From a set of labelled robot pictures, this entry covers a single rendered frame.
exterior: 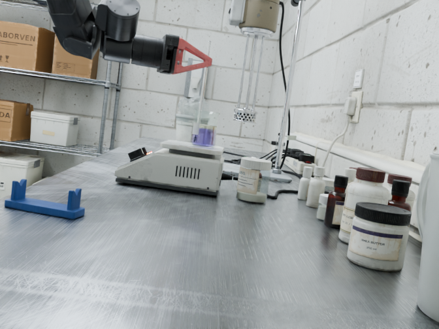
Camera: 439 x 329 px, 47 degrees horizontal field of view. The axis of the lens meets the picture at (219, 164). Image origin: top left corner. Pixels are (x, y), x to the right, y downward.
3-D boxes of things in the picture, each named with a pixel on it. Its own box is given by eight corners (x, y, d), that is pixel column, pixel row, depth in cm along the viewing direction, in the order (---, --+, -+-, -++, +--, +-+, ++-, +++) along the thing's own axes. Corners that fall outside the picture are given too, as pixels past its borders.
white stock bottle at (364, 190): (360, 236, 77) (372, 167, 76) (389, 249, 72) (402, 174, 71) (329, 236, 74) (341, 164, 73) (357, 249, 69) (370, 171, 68)
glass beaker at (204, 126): (211, 151, 95) (217, 109, 94) (184, 147, 96) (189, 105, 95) (219, 150, 101) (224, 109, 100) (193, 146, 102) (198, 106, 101)
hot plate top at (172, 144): (158, 147, 94) (159, 142, 94) (168, 143, 106) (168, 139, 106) (221, 156, 94) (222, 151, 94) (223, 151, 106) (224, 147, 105)
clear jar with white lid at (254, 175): (247, 196, 100) (252, 156, 99) (272, 203, 97) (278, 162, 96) (228, 198, 96) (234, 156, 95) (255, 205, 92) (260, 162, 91)
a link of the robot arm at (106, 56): (100, 44, 97) (97, 65, 94) (103, 16, 91) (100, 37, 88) (136, 50, 98) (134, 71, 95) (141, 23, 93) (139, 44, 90)
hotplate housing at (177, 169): (112, 183, 95) (117, 141, 94) (128, 174, 108) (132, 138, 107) (228, 199, 94) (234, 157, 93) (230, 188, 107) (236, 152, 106)
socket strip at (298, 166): (298, 174, 153) (300, 160, 152) (279, 161, 192) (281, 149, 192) (315, 177, 153) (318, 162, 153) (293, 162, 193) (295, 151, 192)
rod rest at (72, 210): (2, 207, 66) (5, 180, 65) (17, 203, 69) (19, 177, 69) (73, 219, 64) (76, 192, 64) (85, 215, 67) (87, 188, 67)
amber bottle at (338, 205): (319, 224, 82) (327, 173, 81) (330, 222, 85) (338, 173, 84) (338, 230, 80) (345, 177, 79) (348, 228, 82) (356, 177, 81)
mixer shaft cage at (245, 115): (232, 120, 135) (245, 27, 133) (231, 119, 142) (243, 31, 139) (257, 123, 135) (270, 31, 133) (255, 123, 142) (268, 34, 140)
